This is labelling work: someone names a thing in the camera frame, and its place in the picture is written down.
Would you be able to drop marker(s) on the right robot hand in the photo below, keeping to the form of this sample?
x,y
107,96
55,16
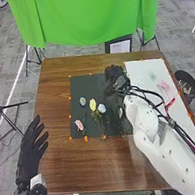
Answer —
x,y
112,73

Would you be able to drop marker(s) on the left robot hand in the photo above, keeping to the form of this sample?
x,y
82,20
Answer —
x,y
31,152

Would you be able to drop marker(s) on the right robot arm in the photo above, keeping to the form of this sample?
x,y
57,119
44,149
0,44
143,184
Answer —
x,y
161,153

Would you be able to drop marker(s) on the dark mat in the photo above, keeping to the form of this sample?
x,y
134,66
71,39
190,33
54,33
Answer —
x,y
87,87

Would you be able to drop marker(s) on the white flower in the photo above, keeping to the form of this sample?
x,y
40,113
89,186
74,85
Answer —
x,y
101,108

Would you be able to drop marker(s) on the yellow flower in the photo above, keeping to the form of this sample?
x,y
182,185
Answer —
x,y
93,105

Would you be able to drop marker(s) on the white sheet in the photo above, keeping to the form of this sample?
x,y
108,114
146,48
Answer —
x,y
151,87

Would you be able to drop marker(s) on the blue flower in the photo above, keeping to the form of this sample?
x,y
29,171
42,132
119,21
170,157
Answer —
x,y
82,101

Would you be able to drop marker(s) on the black backdrop stand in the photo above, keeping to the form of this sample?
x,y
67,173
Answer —
x,y
34,57
148,42

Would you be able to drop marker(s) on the pink flower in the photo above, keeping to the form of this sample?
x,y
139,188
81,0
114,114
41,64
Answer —
x,y
79,125

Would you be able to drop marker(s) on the black round stool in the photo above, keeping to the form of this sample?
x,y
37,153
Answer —
x,y
186,85

